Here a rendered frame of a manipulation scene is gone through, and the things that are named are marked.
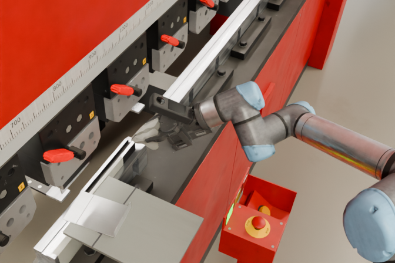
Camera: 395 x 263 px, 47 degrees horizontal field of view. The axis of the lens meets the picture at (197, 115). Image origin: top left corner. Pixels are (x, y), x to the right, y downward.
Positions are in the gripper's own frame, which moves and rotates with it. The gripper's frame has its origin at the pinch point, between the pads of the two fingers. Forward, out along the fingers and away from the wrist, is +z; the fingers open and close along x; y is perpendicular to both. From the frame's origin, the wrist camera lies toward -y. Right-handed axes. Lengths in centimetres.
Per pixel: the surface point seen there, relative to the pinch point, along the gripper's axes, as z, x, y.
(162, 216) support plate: -6.4, -24.8, 4.1
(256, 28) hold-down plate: -33, 68, 31
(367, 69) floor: -77, 156, 162
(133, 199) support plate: -0.3, -19.7, 0.6
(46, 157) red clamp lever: -5.5, -33.0, -32.6
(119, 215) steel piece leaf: 2.1, -24.2, -1.1
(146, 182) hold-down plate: 2.2, -7.5, 10.3
